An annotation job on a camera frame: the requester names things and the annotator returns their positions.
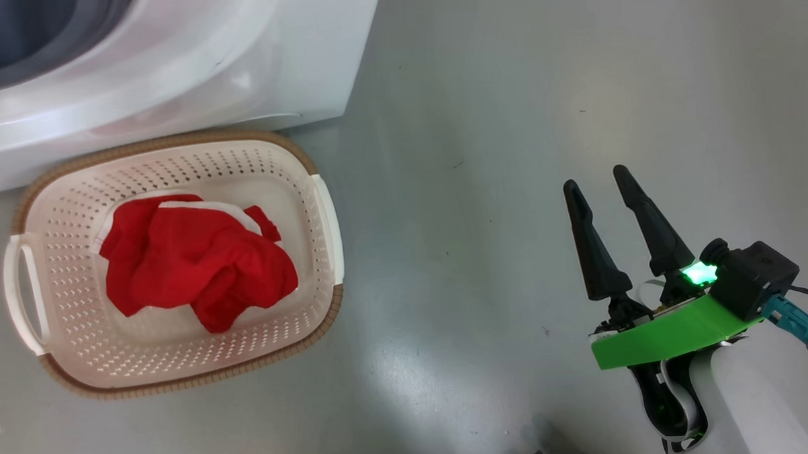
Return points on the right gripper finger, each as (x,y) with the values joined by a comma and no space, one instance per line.
(597,260)
(660,241)

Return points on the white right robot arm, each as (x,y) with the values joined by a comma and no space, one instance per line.
(753,396)

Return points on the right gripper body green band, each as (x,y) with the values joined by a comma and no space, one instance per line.
(663,335)

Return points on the grey rubber door seal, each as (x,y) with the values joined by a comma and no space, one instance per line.
(34,38)

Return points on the white front-load washing machine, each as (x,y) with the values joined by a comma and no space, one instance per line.
(237,58)

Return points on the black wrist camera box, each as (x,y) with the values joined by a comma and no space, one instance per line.
(755,275)

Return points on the cream perforated laundry basket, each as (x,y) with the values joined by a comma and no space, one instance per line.
(64,313)

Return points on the red garment white trim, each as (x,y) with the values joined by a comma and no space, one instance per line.
(190,268)

